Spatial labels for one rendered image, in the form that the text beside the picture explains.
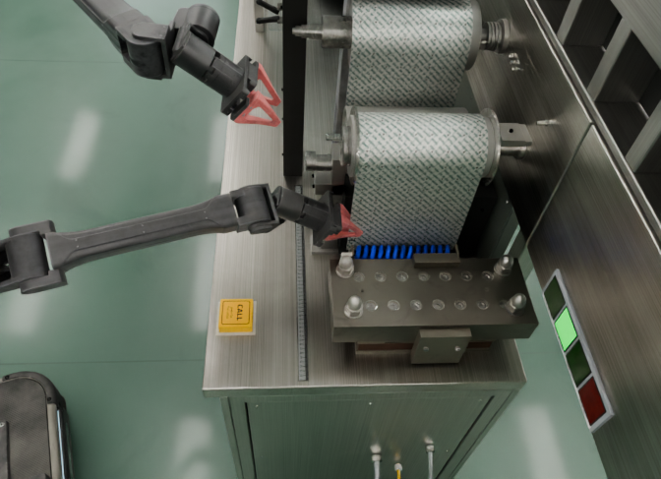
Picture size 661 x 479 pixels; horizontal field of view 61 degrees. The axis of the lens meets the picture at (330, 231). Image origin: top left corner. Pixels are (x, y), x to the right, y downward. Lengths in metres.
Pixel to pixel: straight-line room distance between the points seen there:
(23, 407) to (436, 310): 1.36
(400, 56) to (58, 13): 3.23
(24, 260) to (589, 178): 0.89
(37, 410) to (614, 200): 1.69
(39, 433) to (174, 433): 0.43
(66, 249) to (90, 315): 1.41
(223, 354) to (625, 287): 0.75
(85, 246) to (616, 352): 0.83
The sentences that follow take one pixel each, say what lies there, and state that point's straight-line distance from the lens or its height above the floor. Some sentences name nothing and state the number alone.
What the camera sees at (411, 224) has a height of 1.10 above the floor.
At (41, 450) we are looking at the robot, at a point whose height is 0.24.
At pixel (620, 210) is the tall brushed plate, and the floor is 1.41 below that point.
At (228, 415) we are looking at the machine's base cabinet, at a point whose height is 0.77.
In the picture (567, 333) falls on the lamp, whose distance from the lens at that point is 0.99.
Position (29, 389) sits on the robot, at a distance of 2.05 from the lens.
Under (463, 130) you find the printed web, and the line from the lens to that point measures 1.06.
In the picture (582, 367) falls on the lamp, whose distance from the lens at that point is 0.96.
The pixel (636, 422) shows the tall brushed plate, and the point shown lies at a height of 1.26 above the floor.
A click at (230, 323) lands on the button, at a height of 0.92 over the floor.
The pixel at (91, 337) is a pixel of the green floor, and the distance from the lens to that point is 2.36.
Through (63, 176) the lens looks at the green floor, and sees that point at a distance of 2.96.
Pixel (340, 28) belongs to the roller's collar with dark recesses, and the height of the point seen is 1.36.
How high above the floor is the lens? 1.96
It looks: 50 degrees down
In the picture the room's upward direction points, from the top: 5 degrees clockwise
